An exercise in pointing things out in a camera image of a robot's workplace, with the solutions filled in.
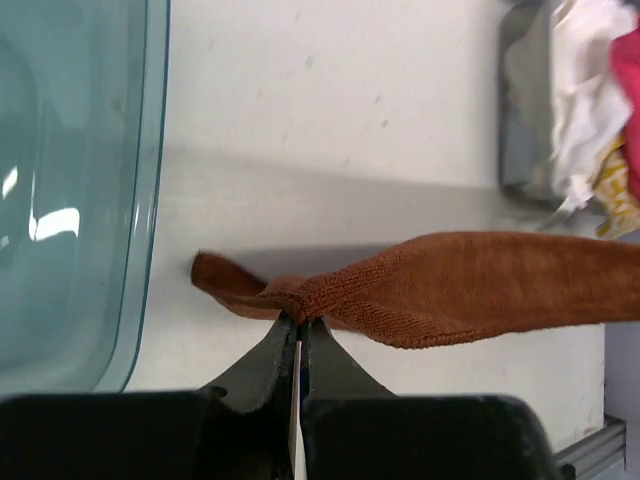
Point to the metal tray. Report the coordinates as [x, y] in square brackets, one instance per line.
[526, 117]

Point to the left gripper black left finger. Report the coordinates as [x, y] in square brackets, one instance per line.
[249, 430]

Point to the yellow striped towel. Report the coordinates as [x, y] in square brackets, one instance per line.
[611, 191]

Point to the brown microfiber towel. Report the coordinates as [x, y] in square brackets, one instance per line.
[446, 288]

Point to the pink towel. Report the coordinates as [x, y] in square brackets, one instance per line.
[624, 55]

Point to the white towel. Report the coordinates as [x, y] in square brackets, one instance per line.
[589, 106]

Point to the teal translucent plastic bin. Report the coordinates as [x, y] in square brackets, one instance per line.
[83, 101]

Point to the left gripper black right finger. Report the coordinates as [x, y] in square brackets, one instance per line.
[332, 385]

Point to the aluminium mounting rail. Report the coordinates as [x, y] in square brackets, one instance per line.
[599, 456]

